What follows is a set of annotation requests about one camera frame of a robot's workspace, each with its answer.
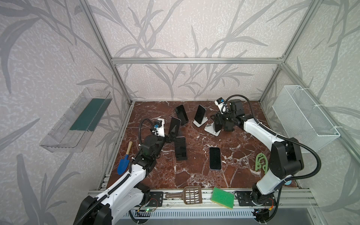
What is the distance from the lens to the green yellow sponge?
0.72m

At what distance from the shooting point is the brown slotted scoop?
2.45 ft

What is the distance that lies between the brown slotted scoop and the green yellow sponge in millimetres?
74
